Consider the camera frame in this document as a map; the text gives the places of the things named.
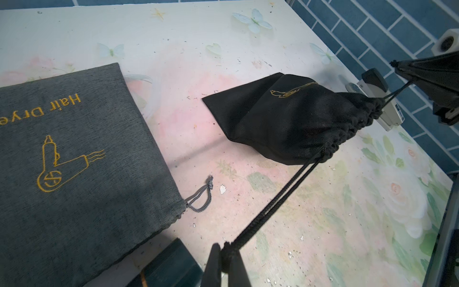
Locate black hair dryer bag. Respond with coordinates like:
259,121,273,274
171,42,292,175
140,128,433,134
201,72,385,166

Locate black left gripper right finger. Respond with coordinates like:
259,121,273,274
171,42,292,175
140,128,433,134
228,251,251,287

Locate white black stapler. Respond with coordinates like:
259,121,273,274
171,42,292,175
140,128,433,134
344,68,405,131

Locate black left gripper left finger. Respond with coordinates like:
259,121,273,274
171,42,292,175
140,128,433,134
201,243,222,287

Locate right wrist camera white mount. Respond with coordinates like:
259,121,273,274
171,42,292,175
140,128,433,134
431,29,459,56

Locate grey hair dryer bag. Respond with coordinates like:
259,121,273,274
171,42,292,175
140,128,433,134
1,63,185,287

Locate grey bag drawstring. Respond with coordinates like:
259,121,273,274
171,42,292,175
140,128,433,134
185,175,213,213

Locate black bag drawstring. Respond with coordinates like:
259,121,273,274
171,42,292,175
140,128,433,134
220,80,413,273

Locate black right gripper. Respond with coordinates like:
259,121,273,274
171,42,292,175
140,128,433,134
390,51,459,126

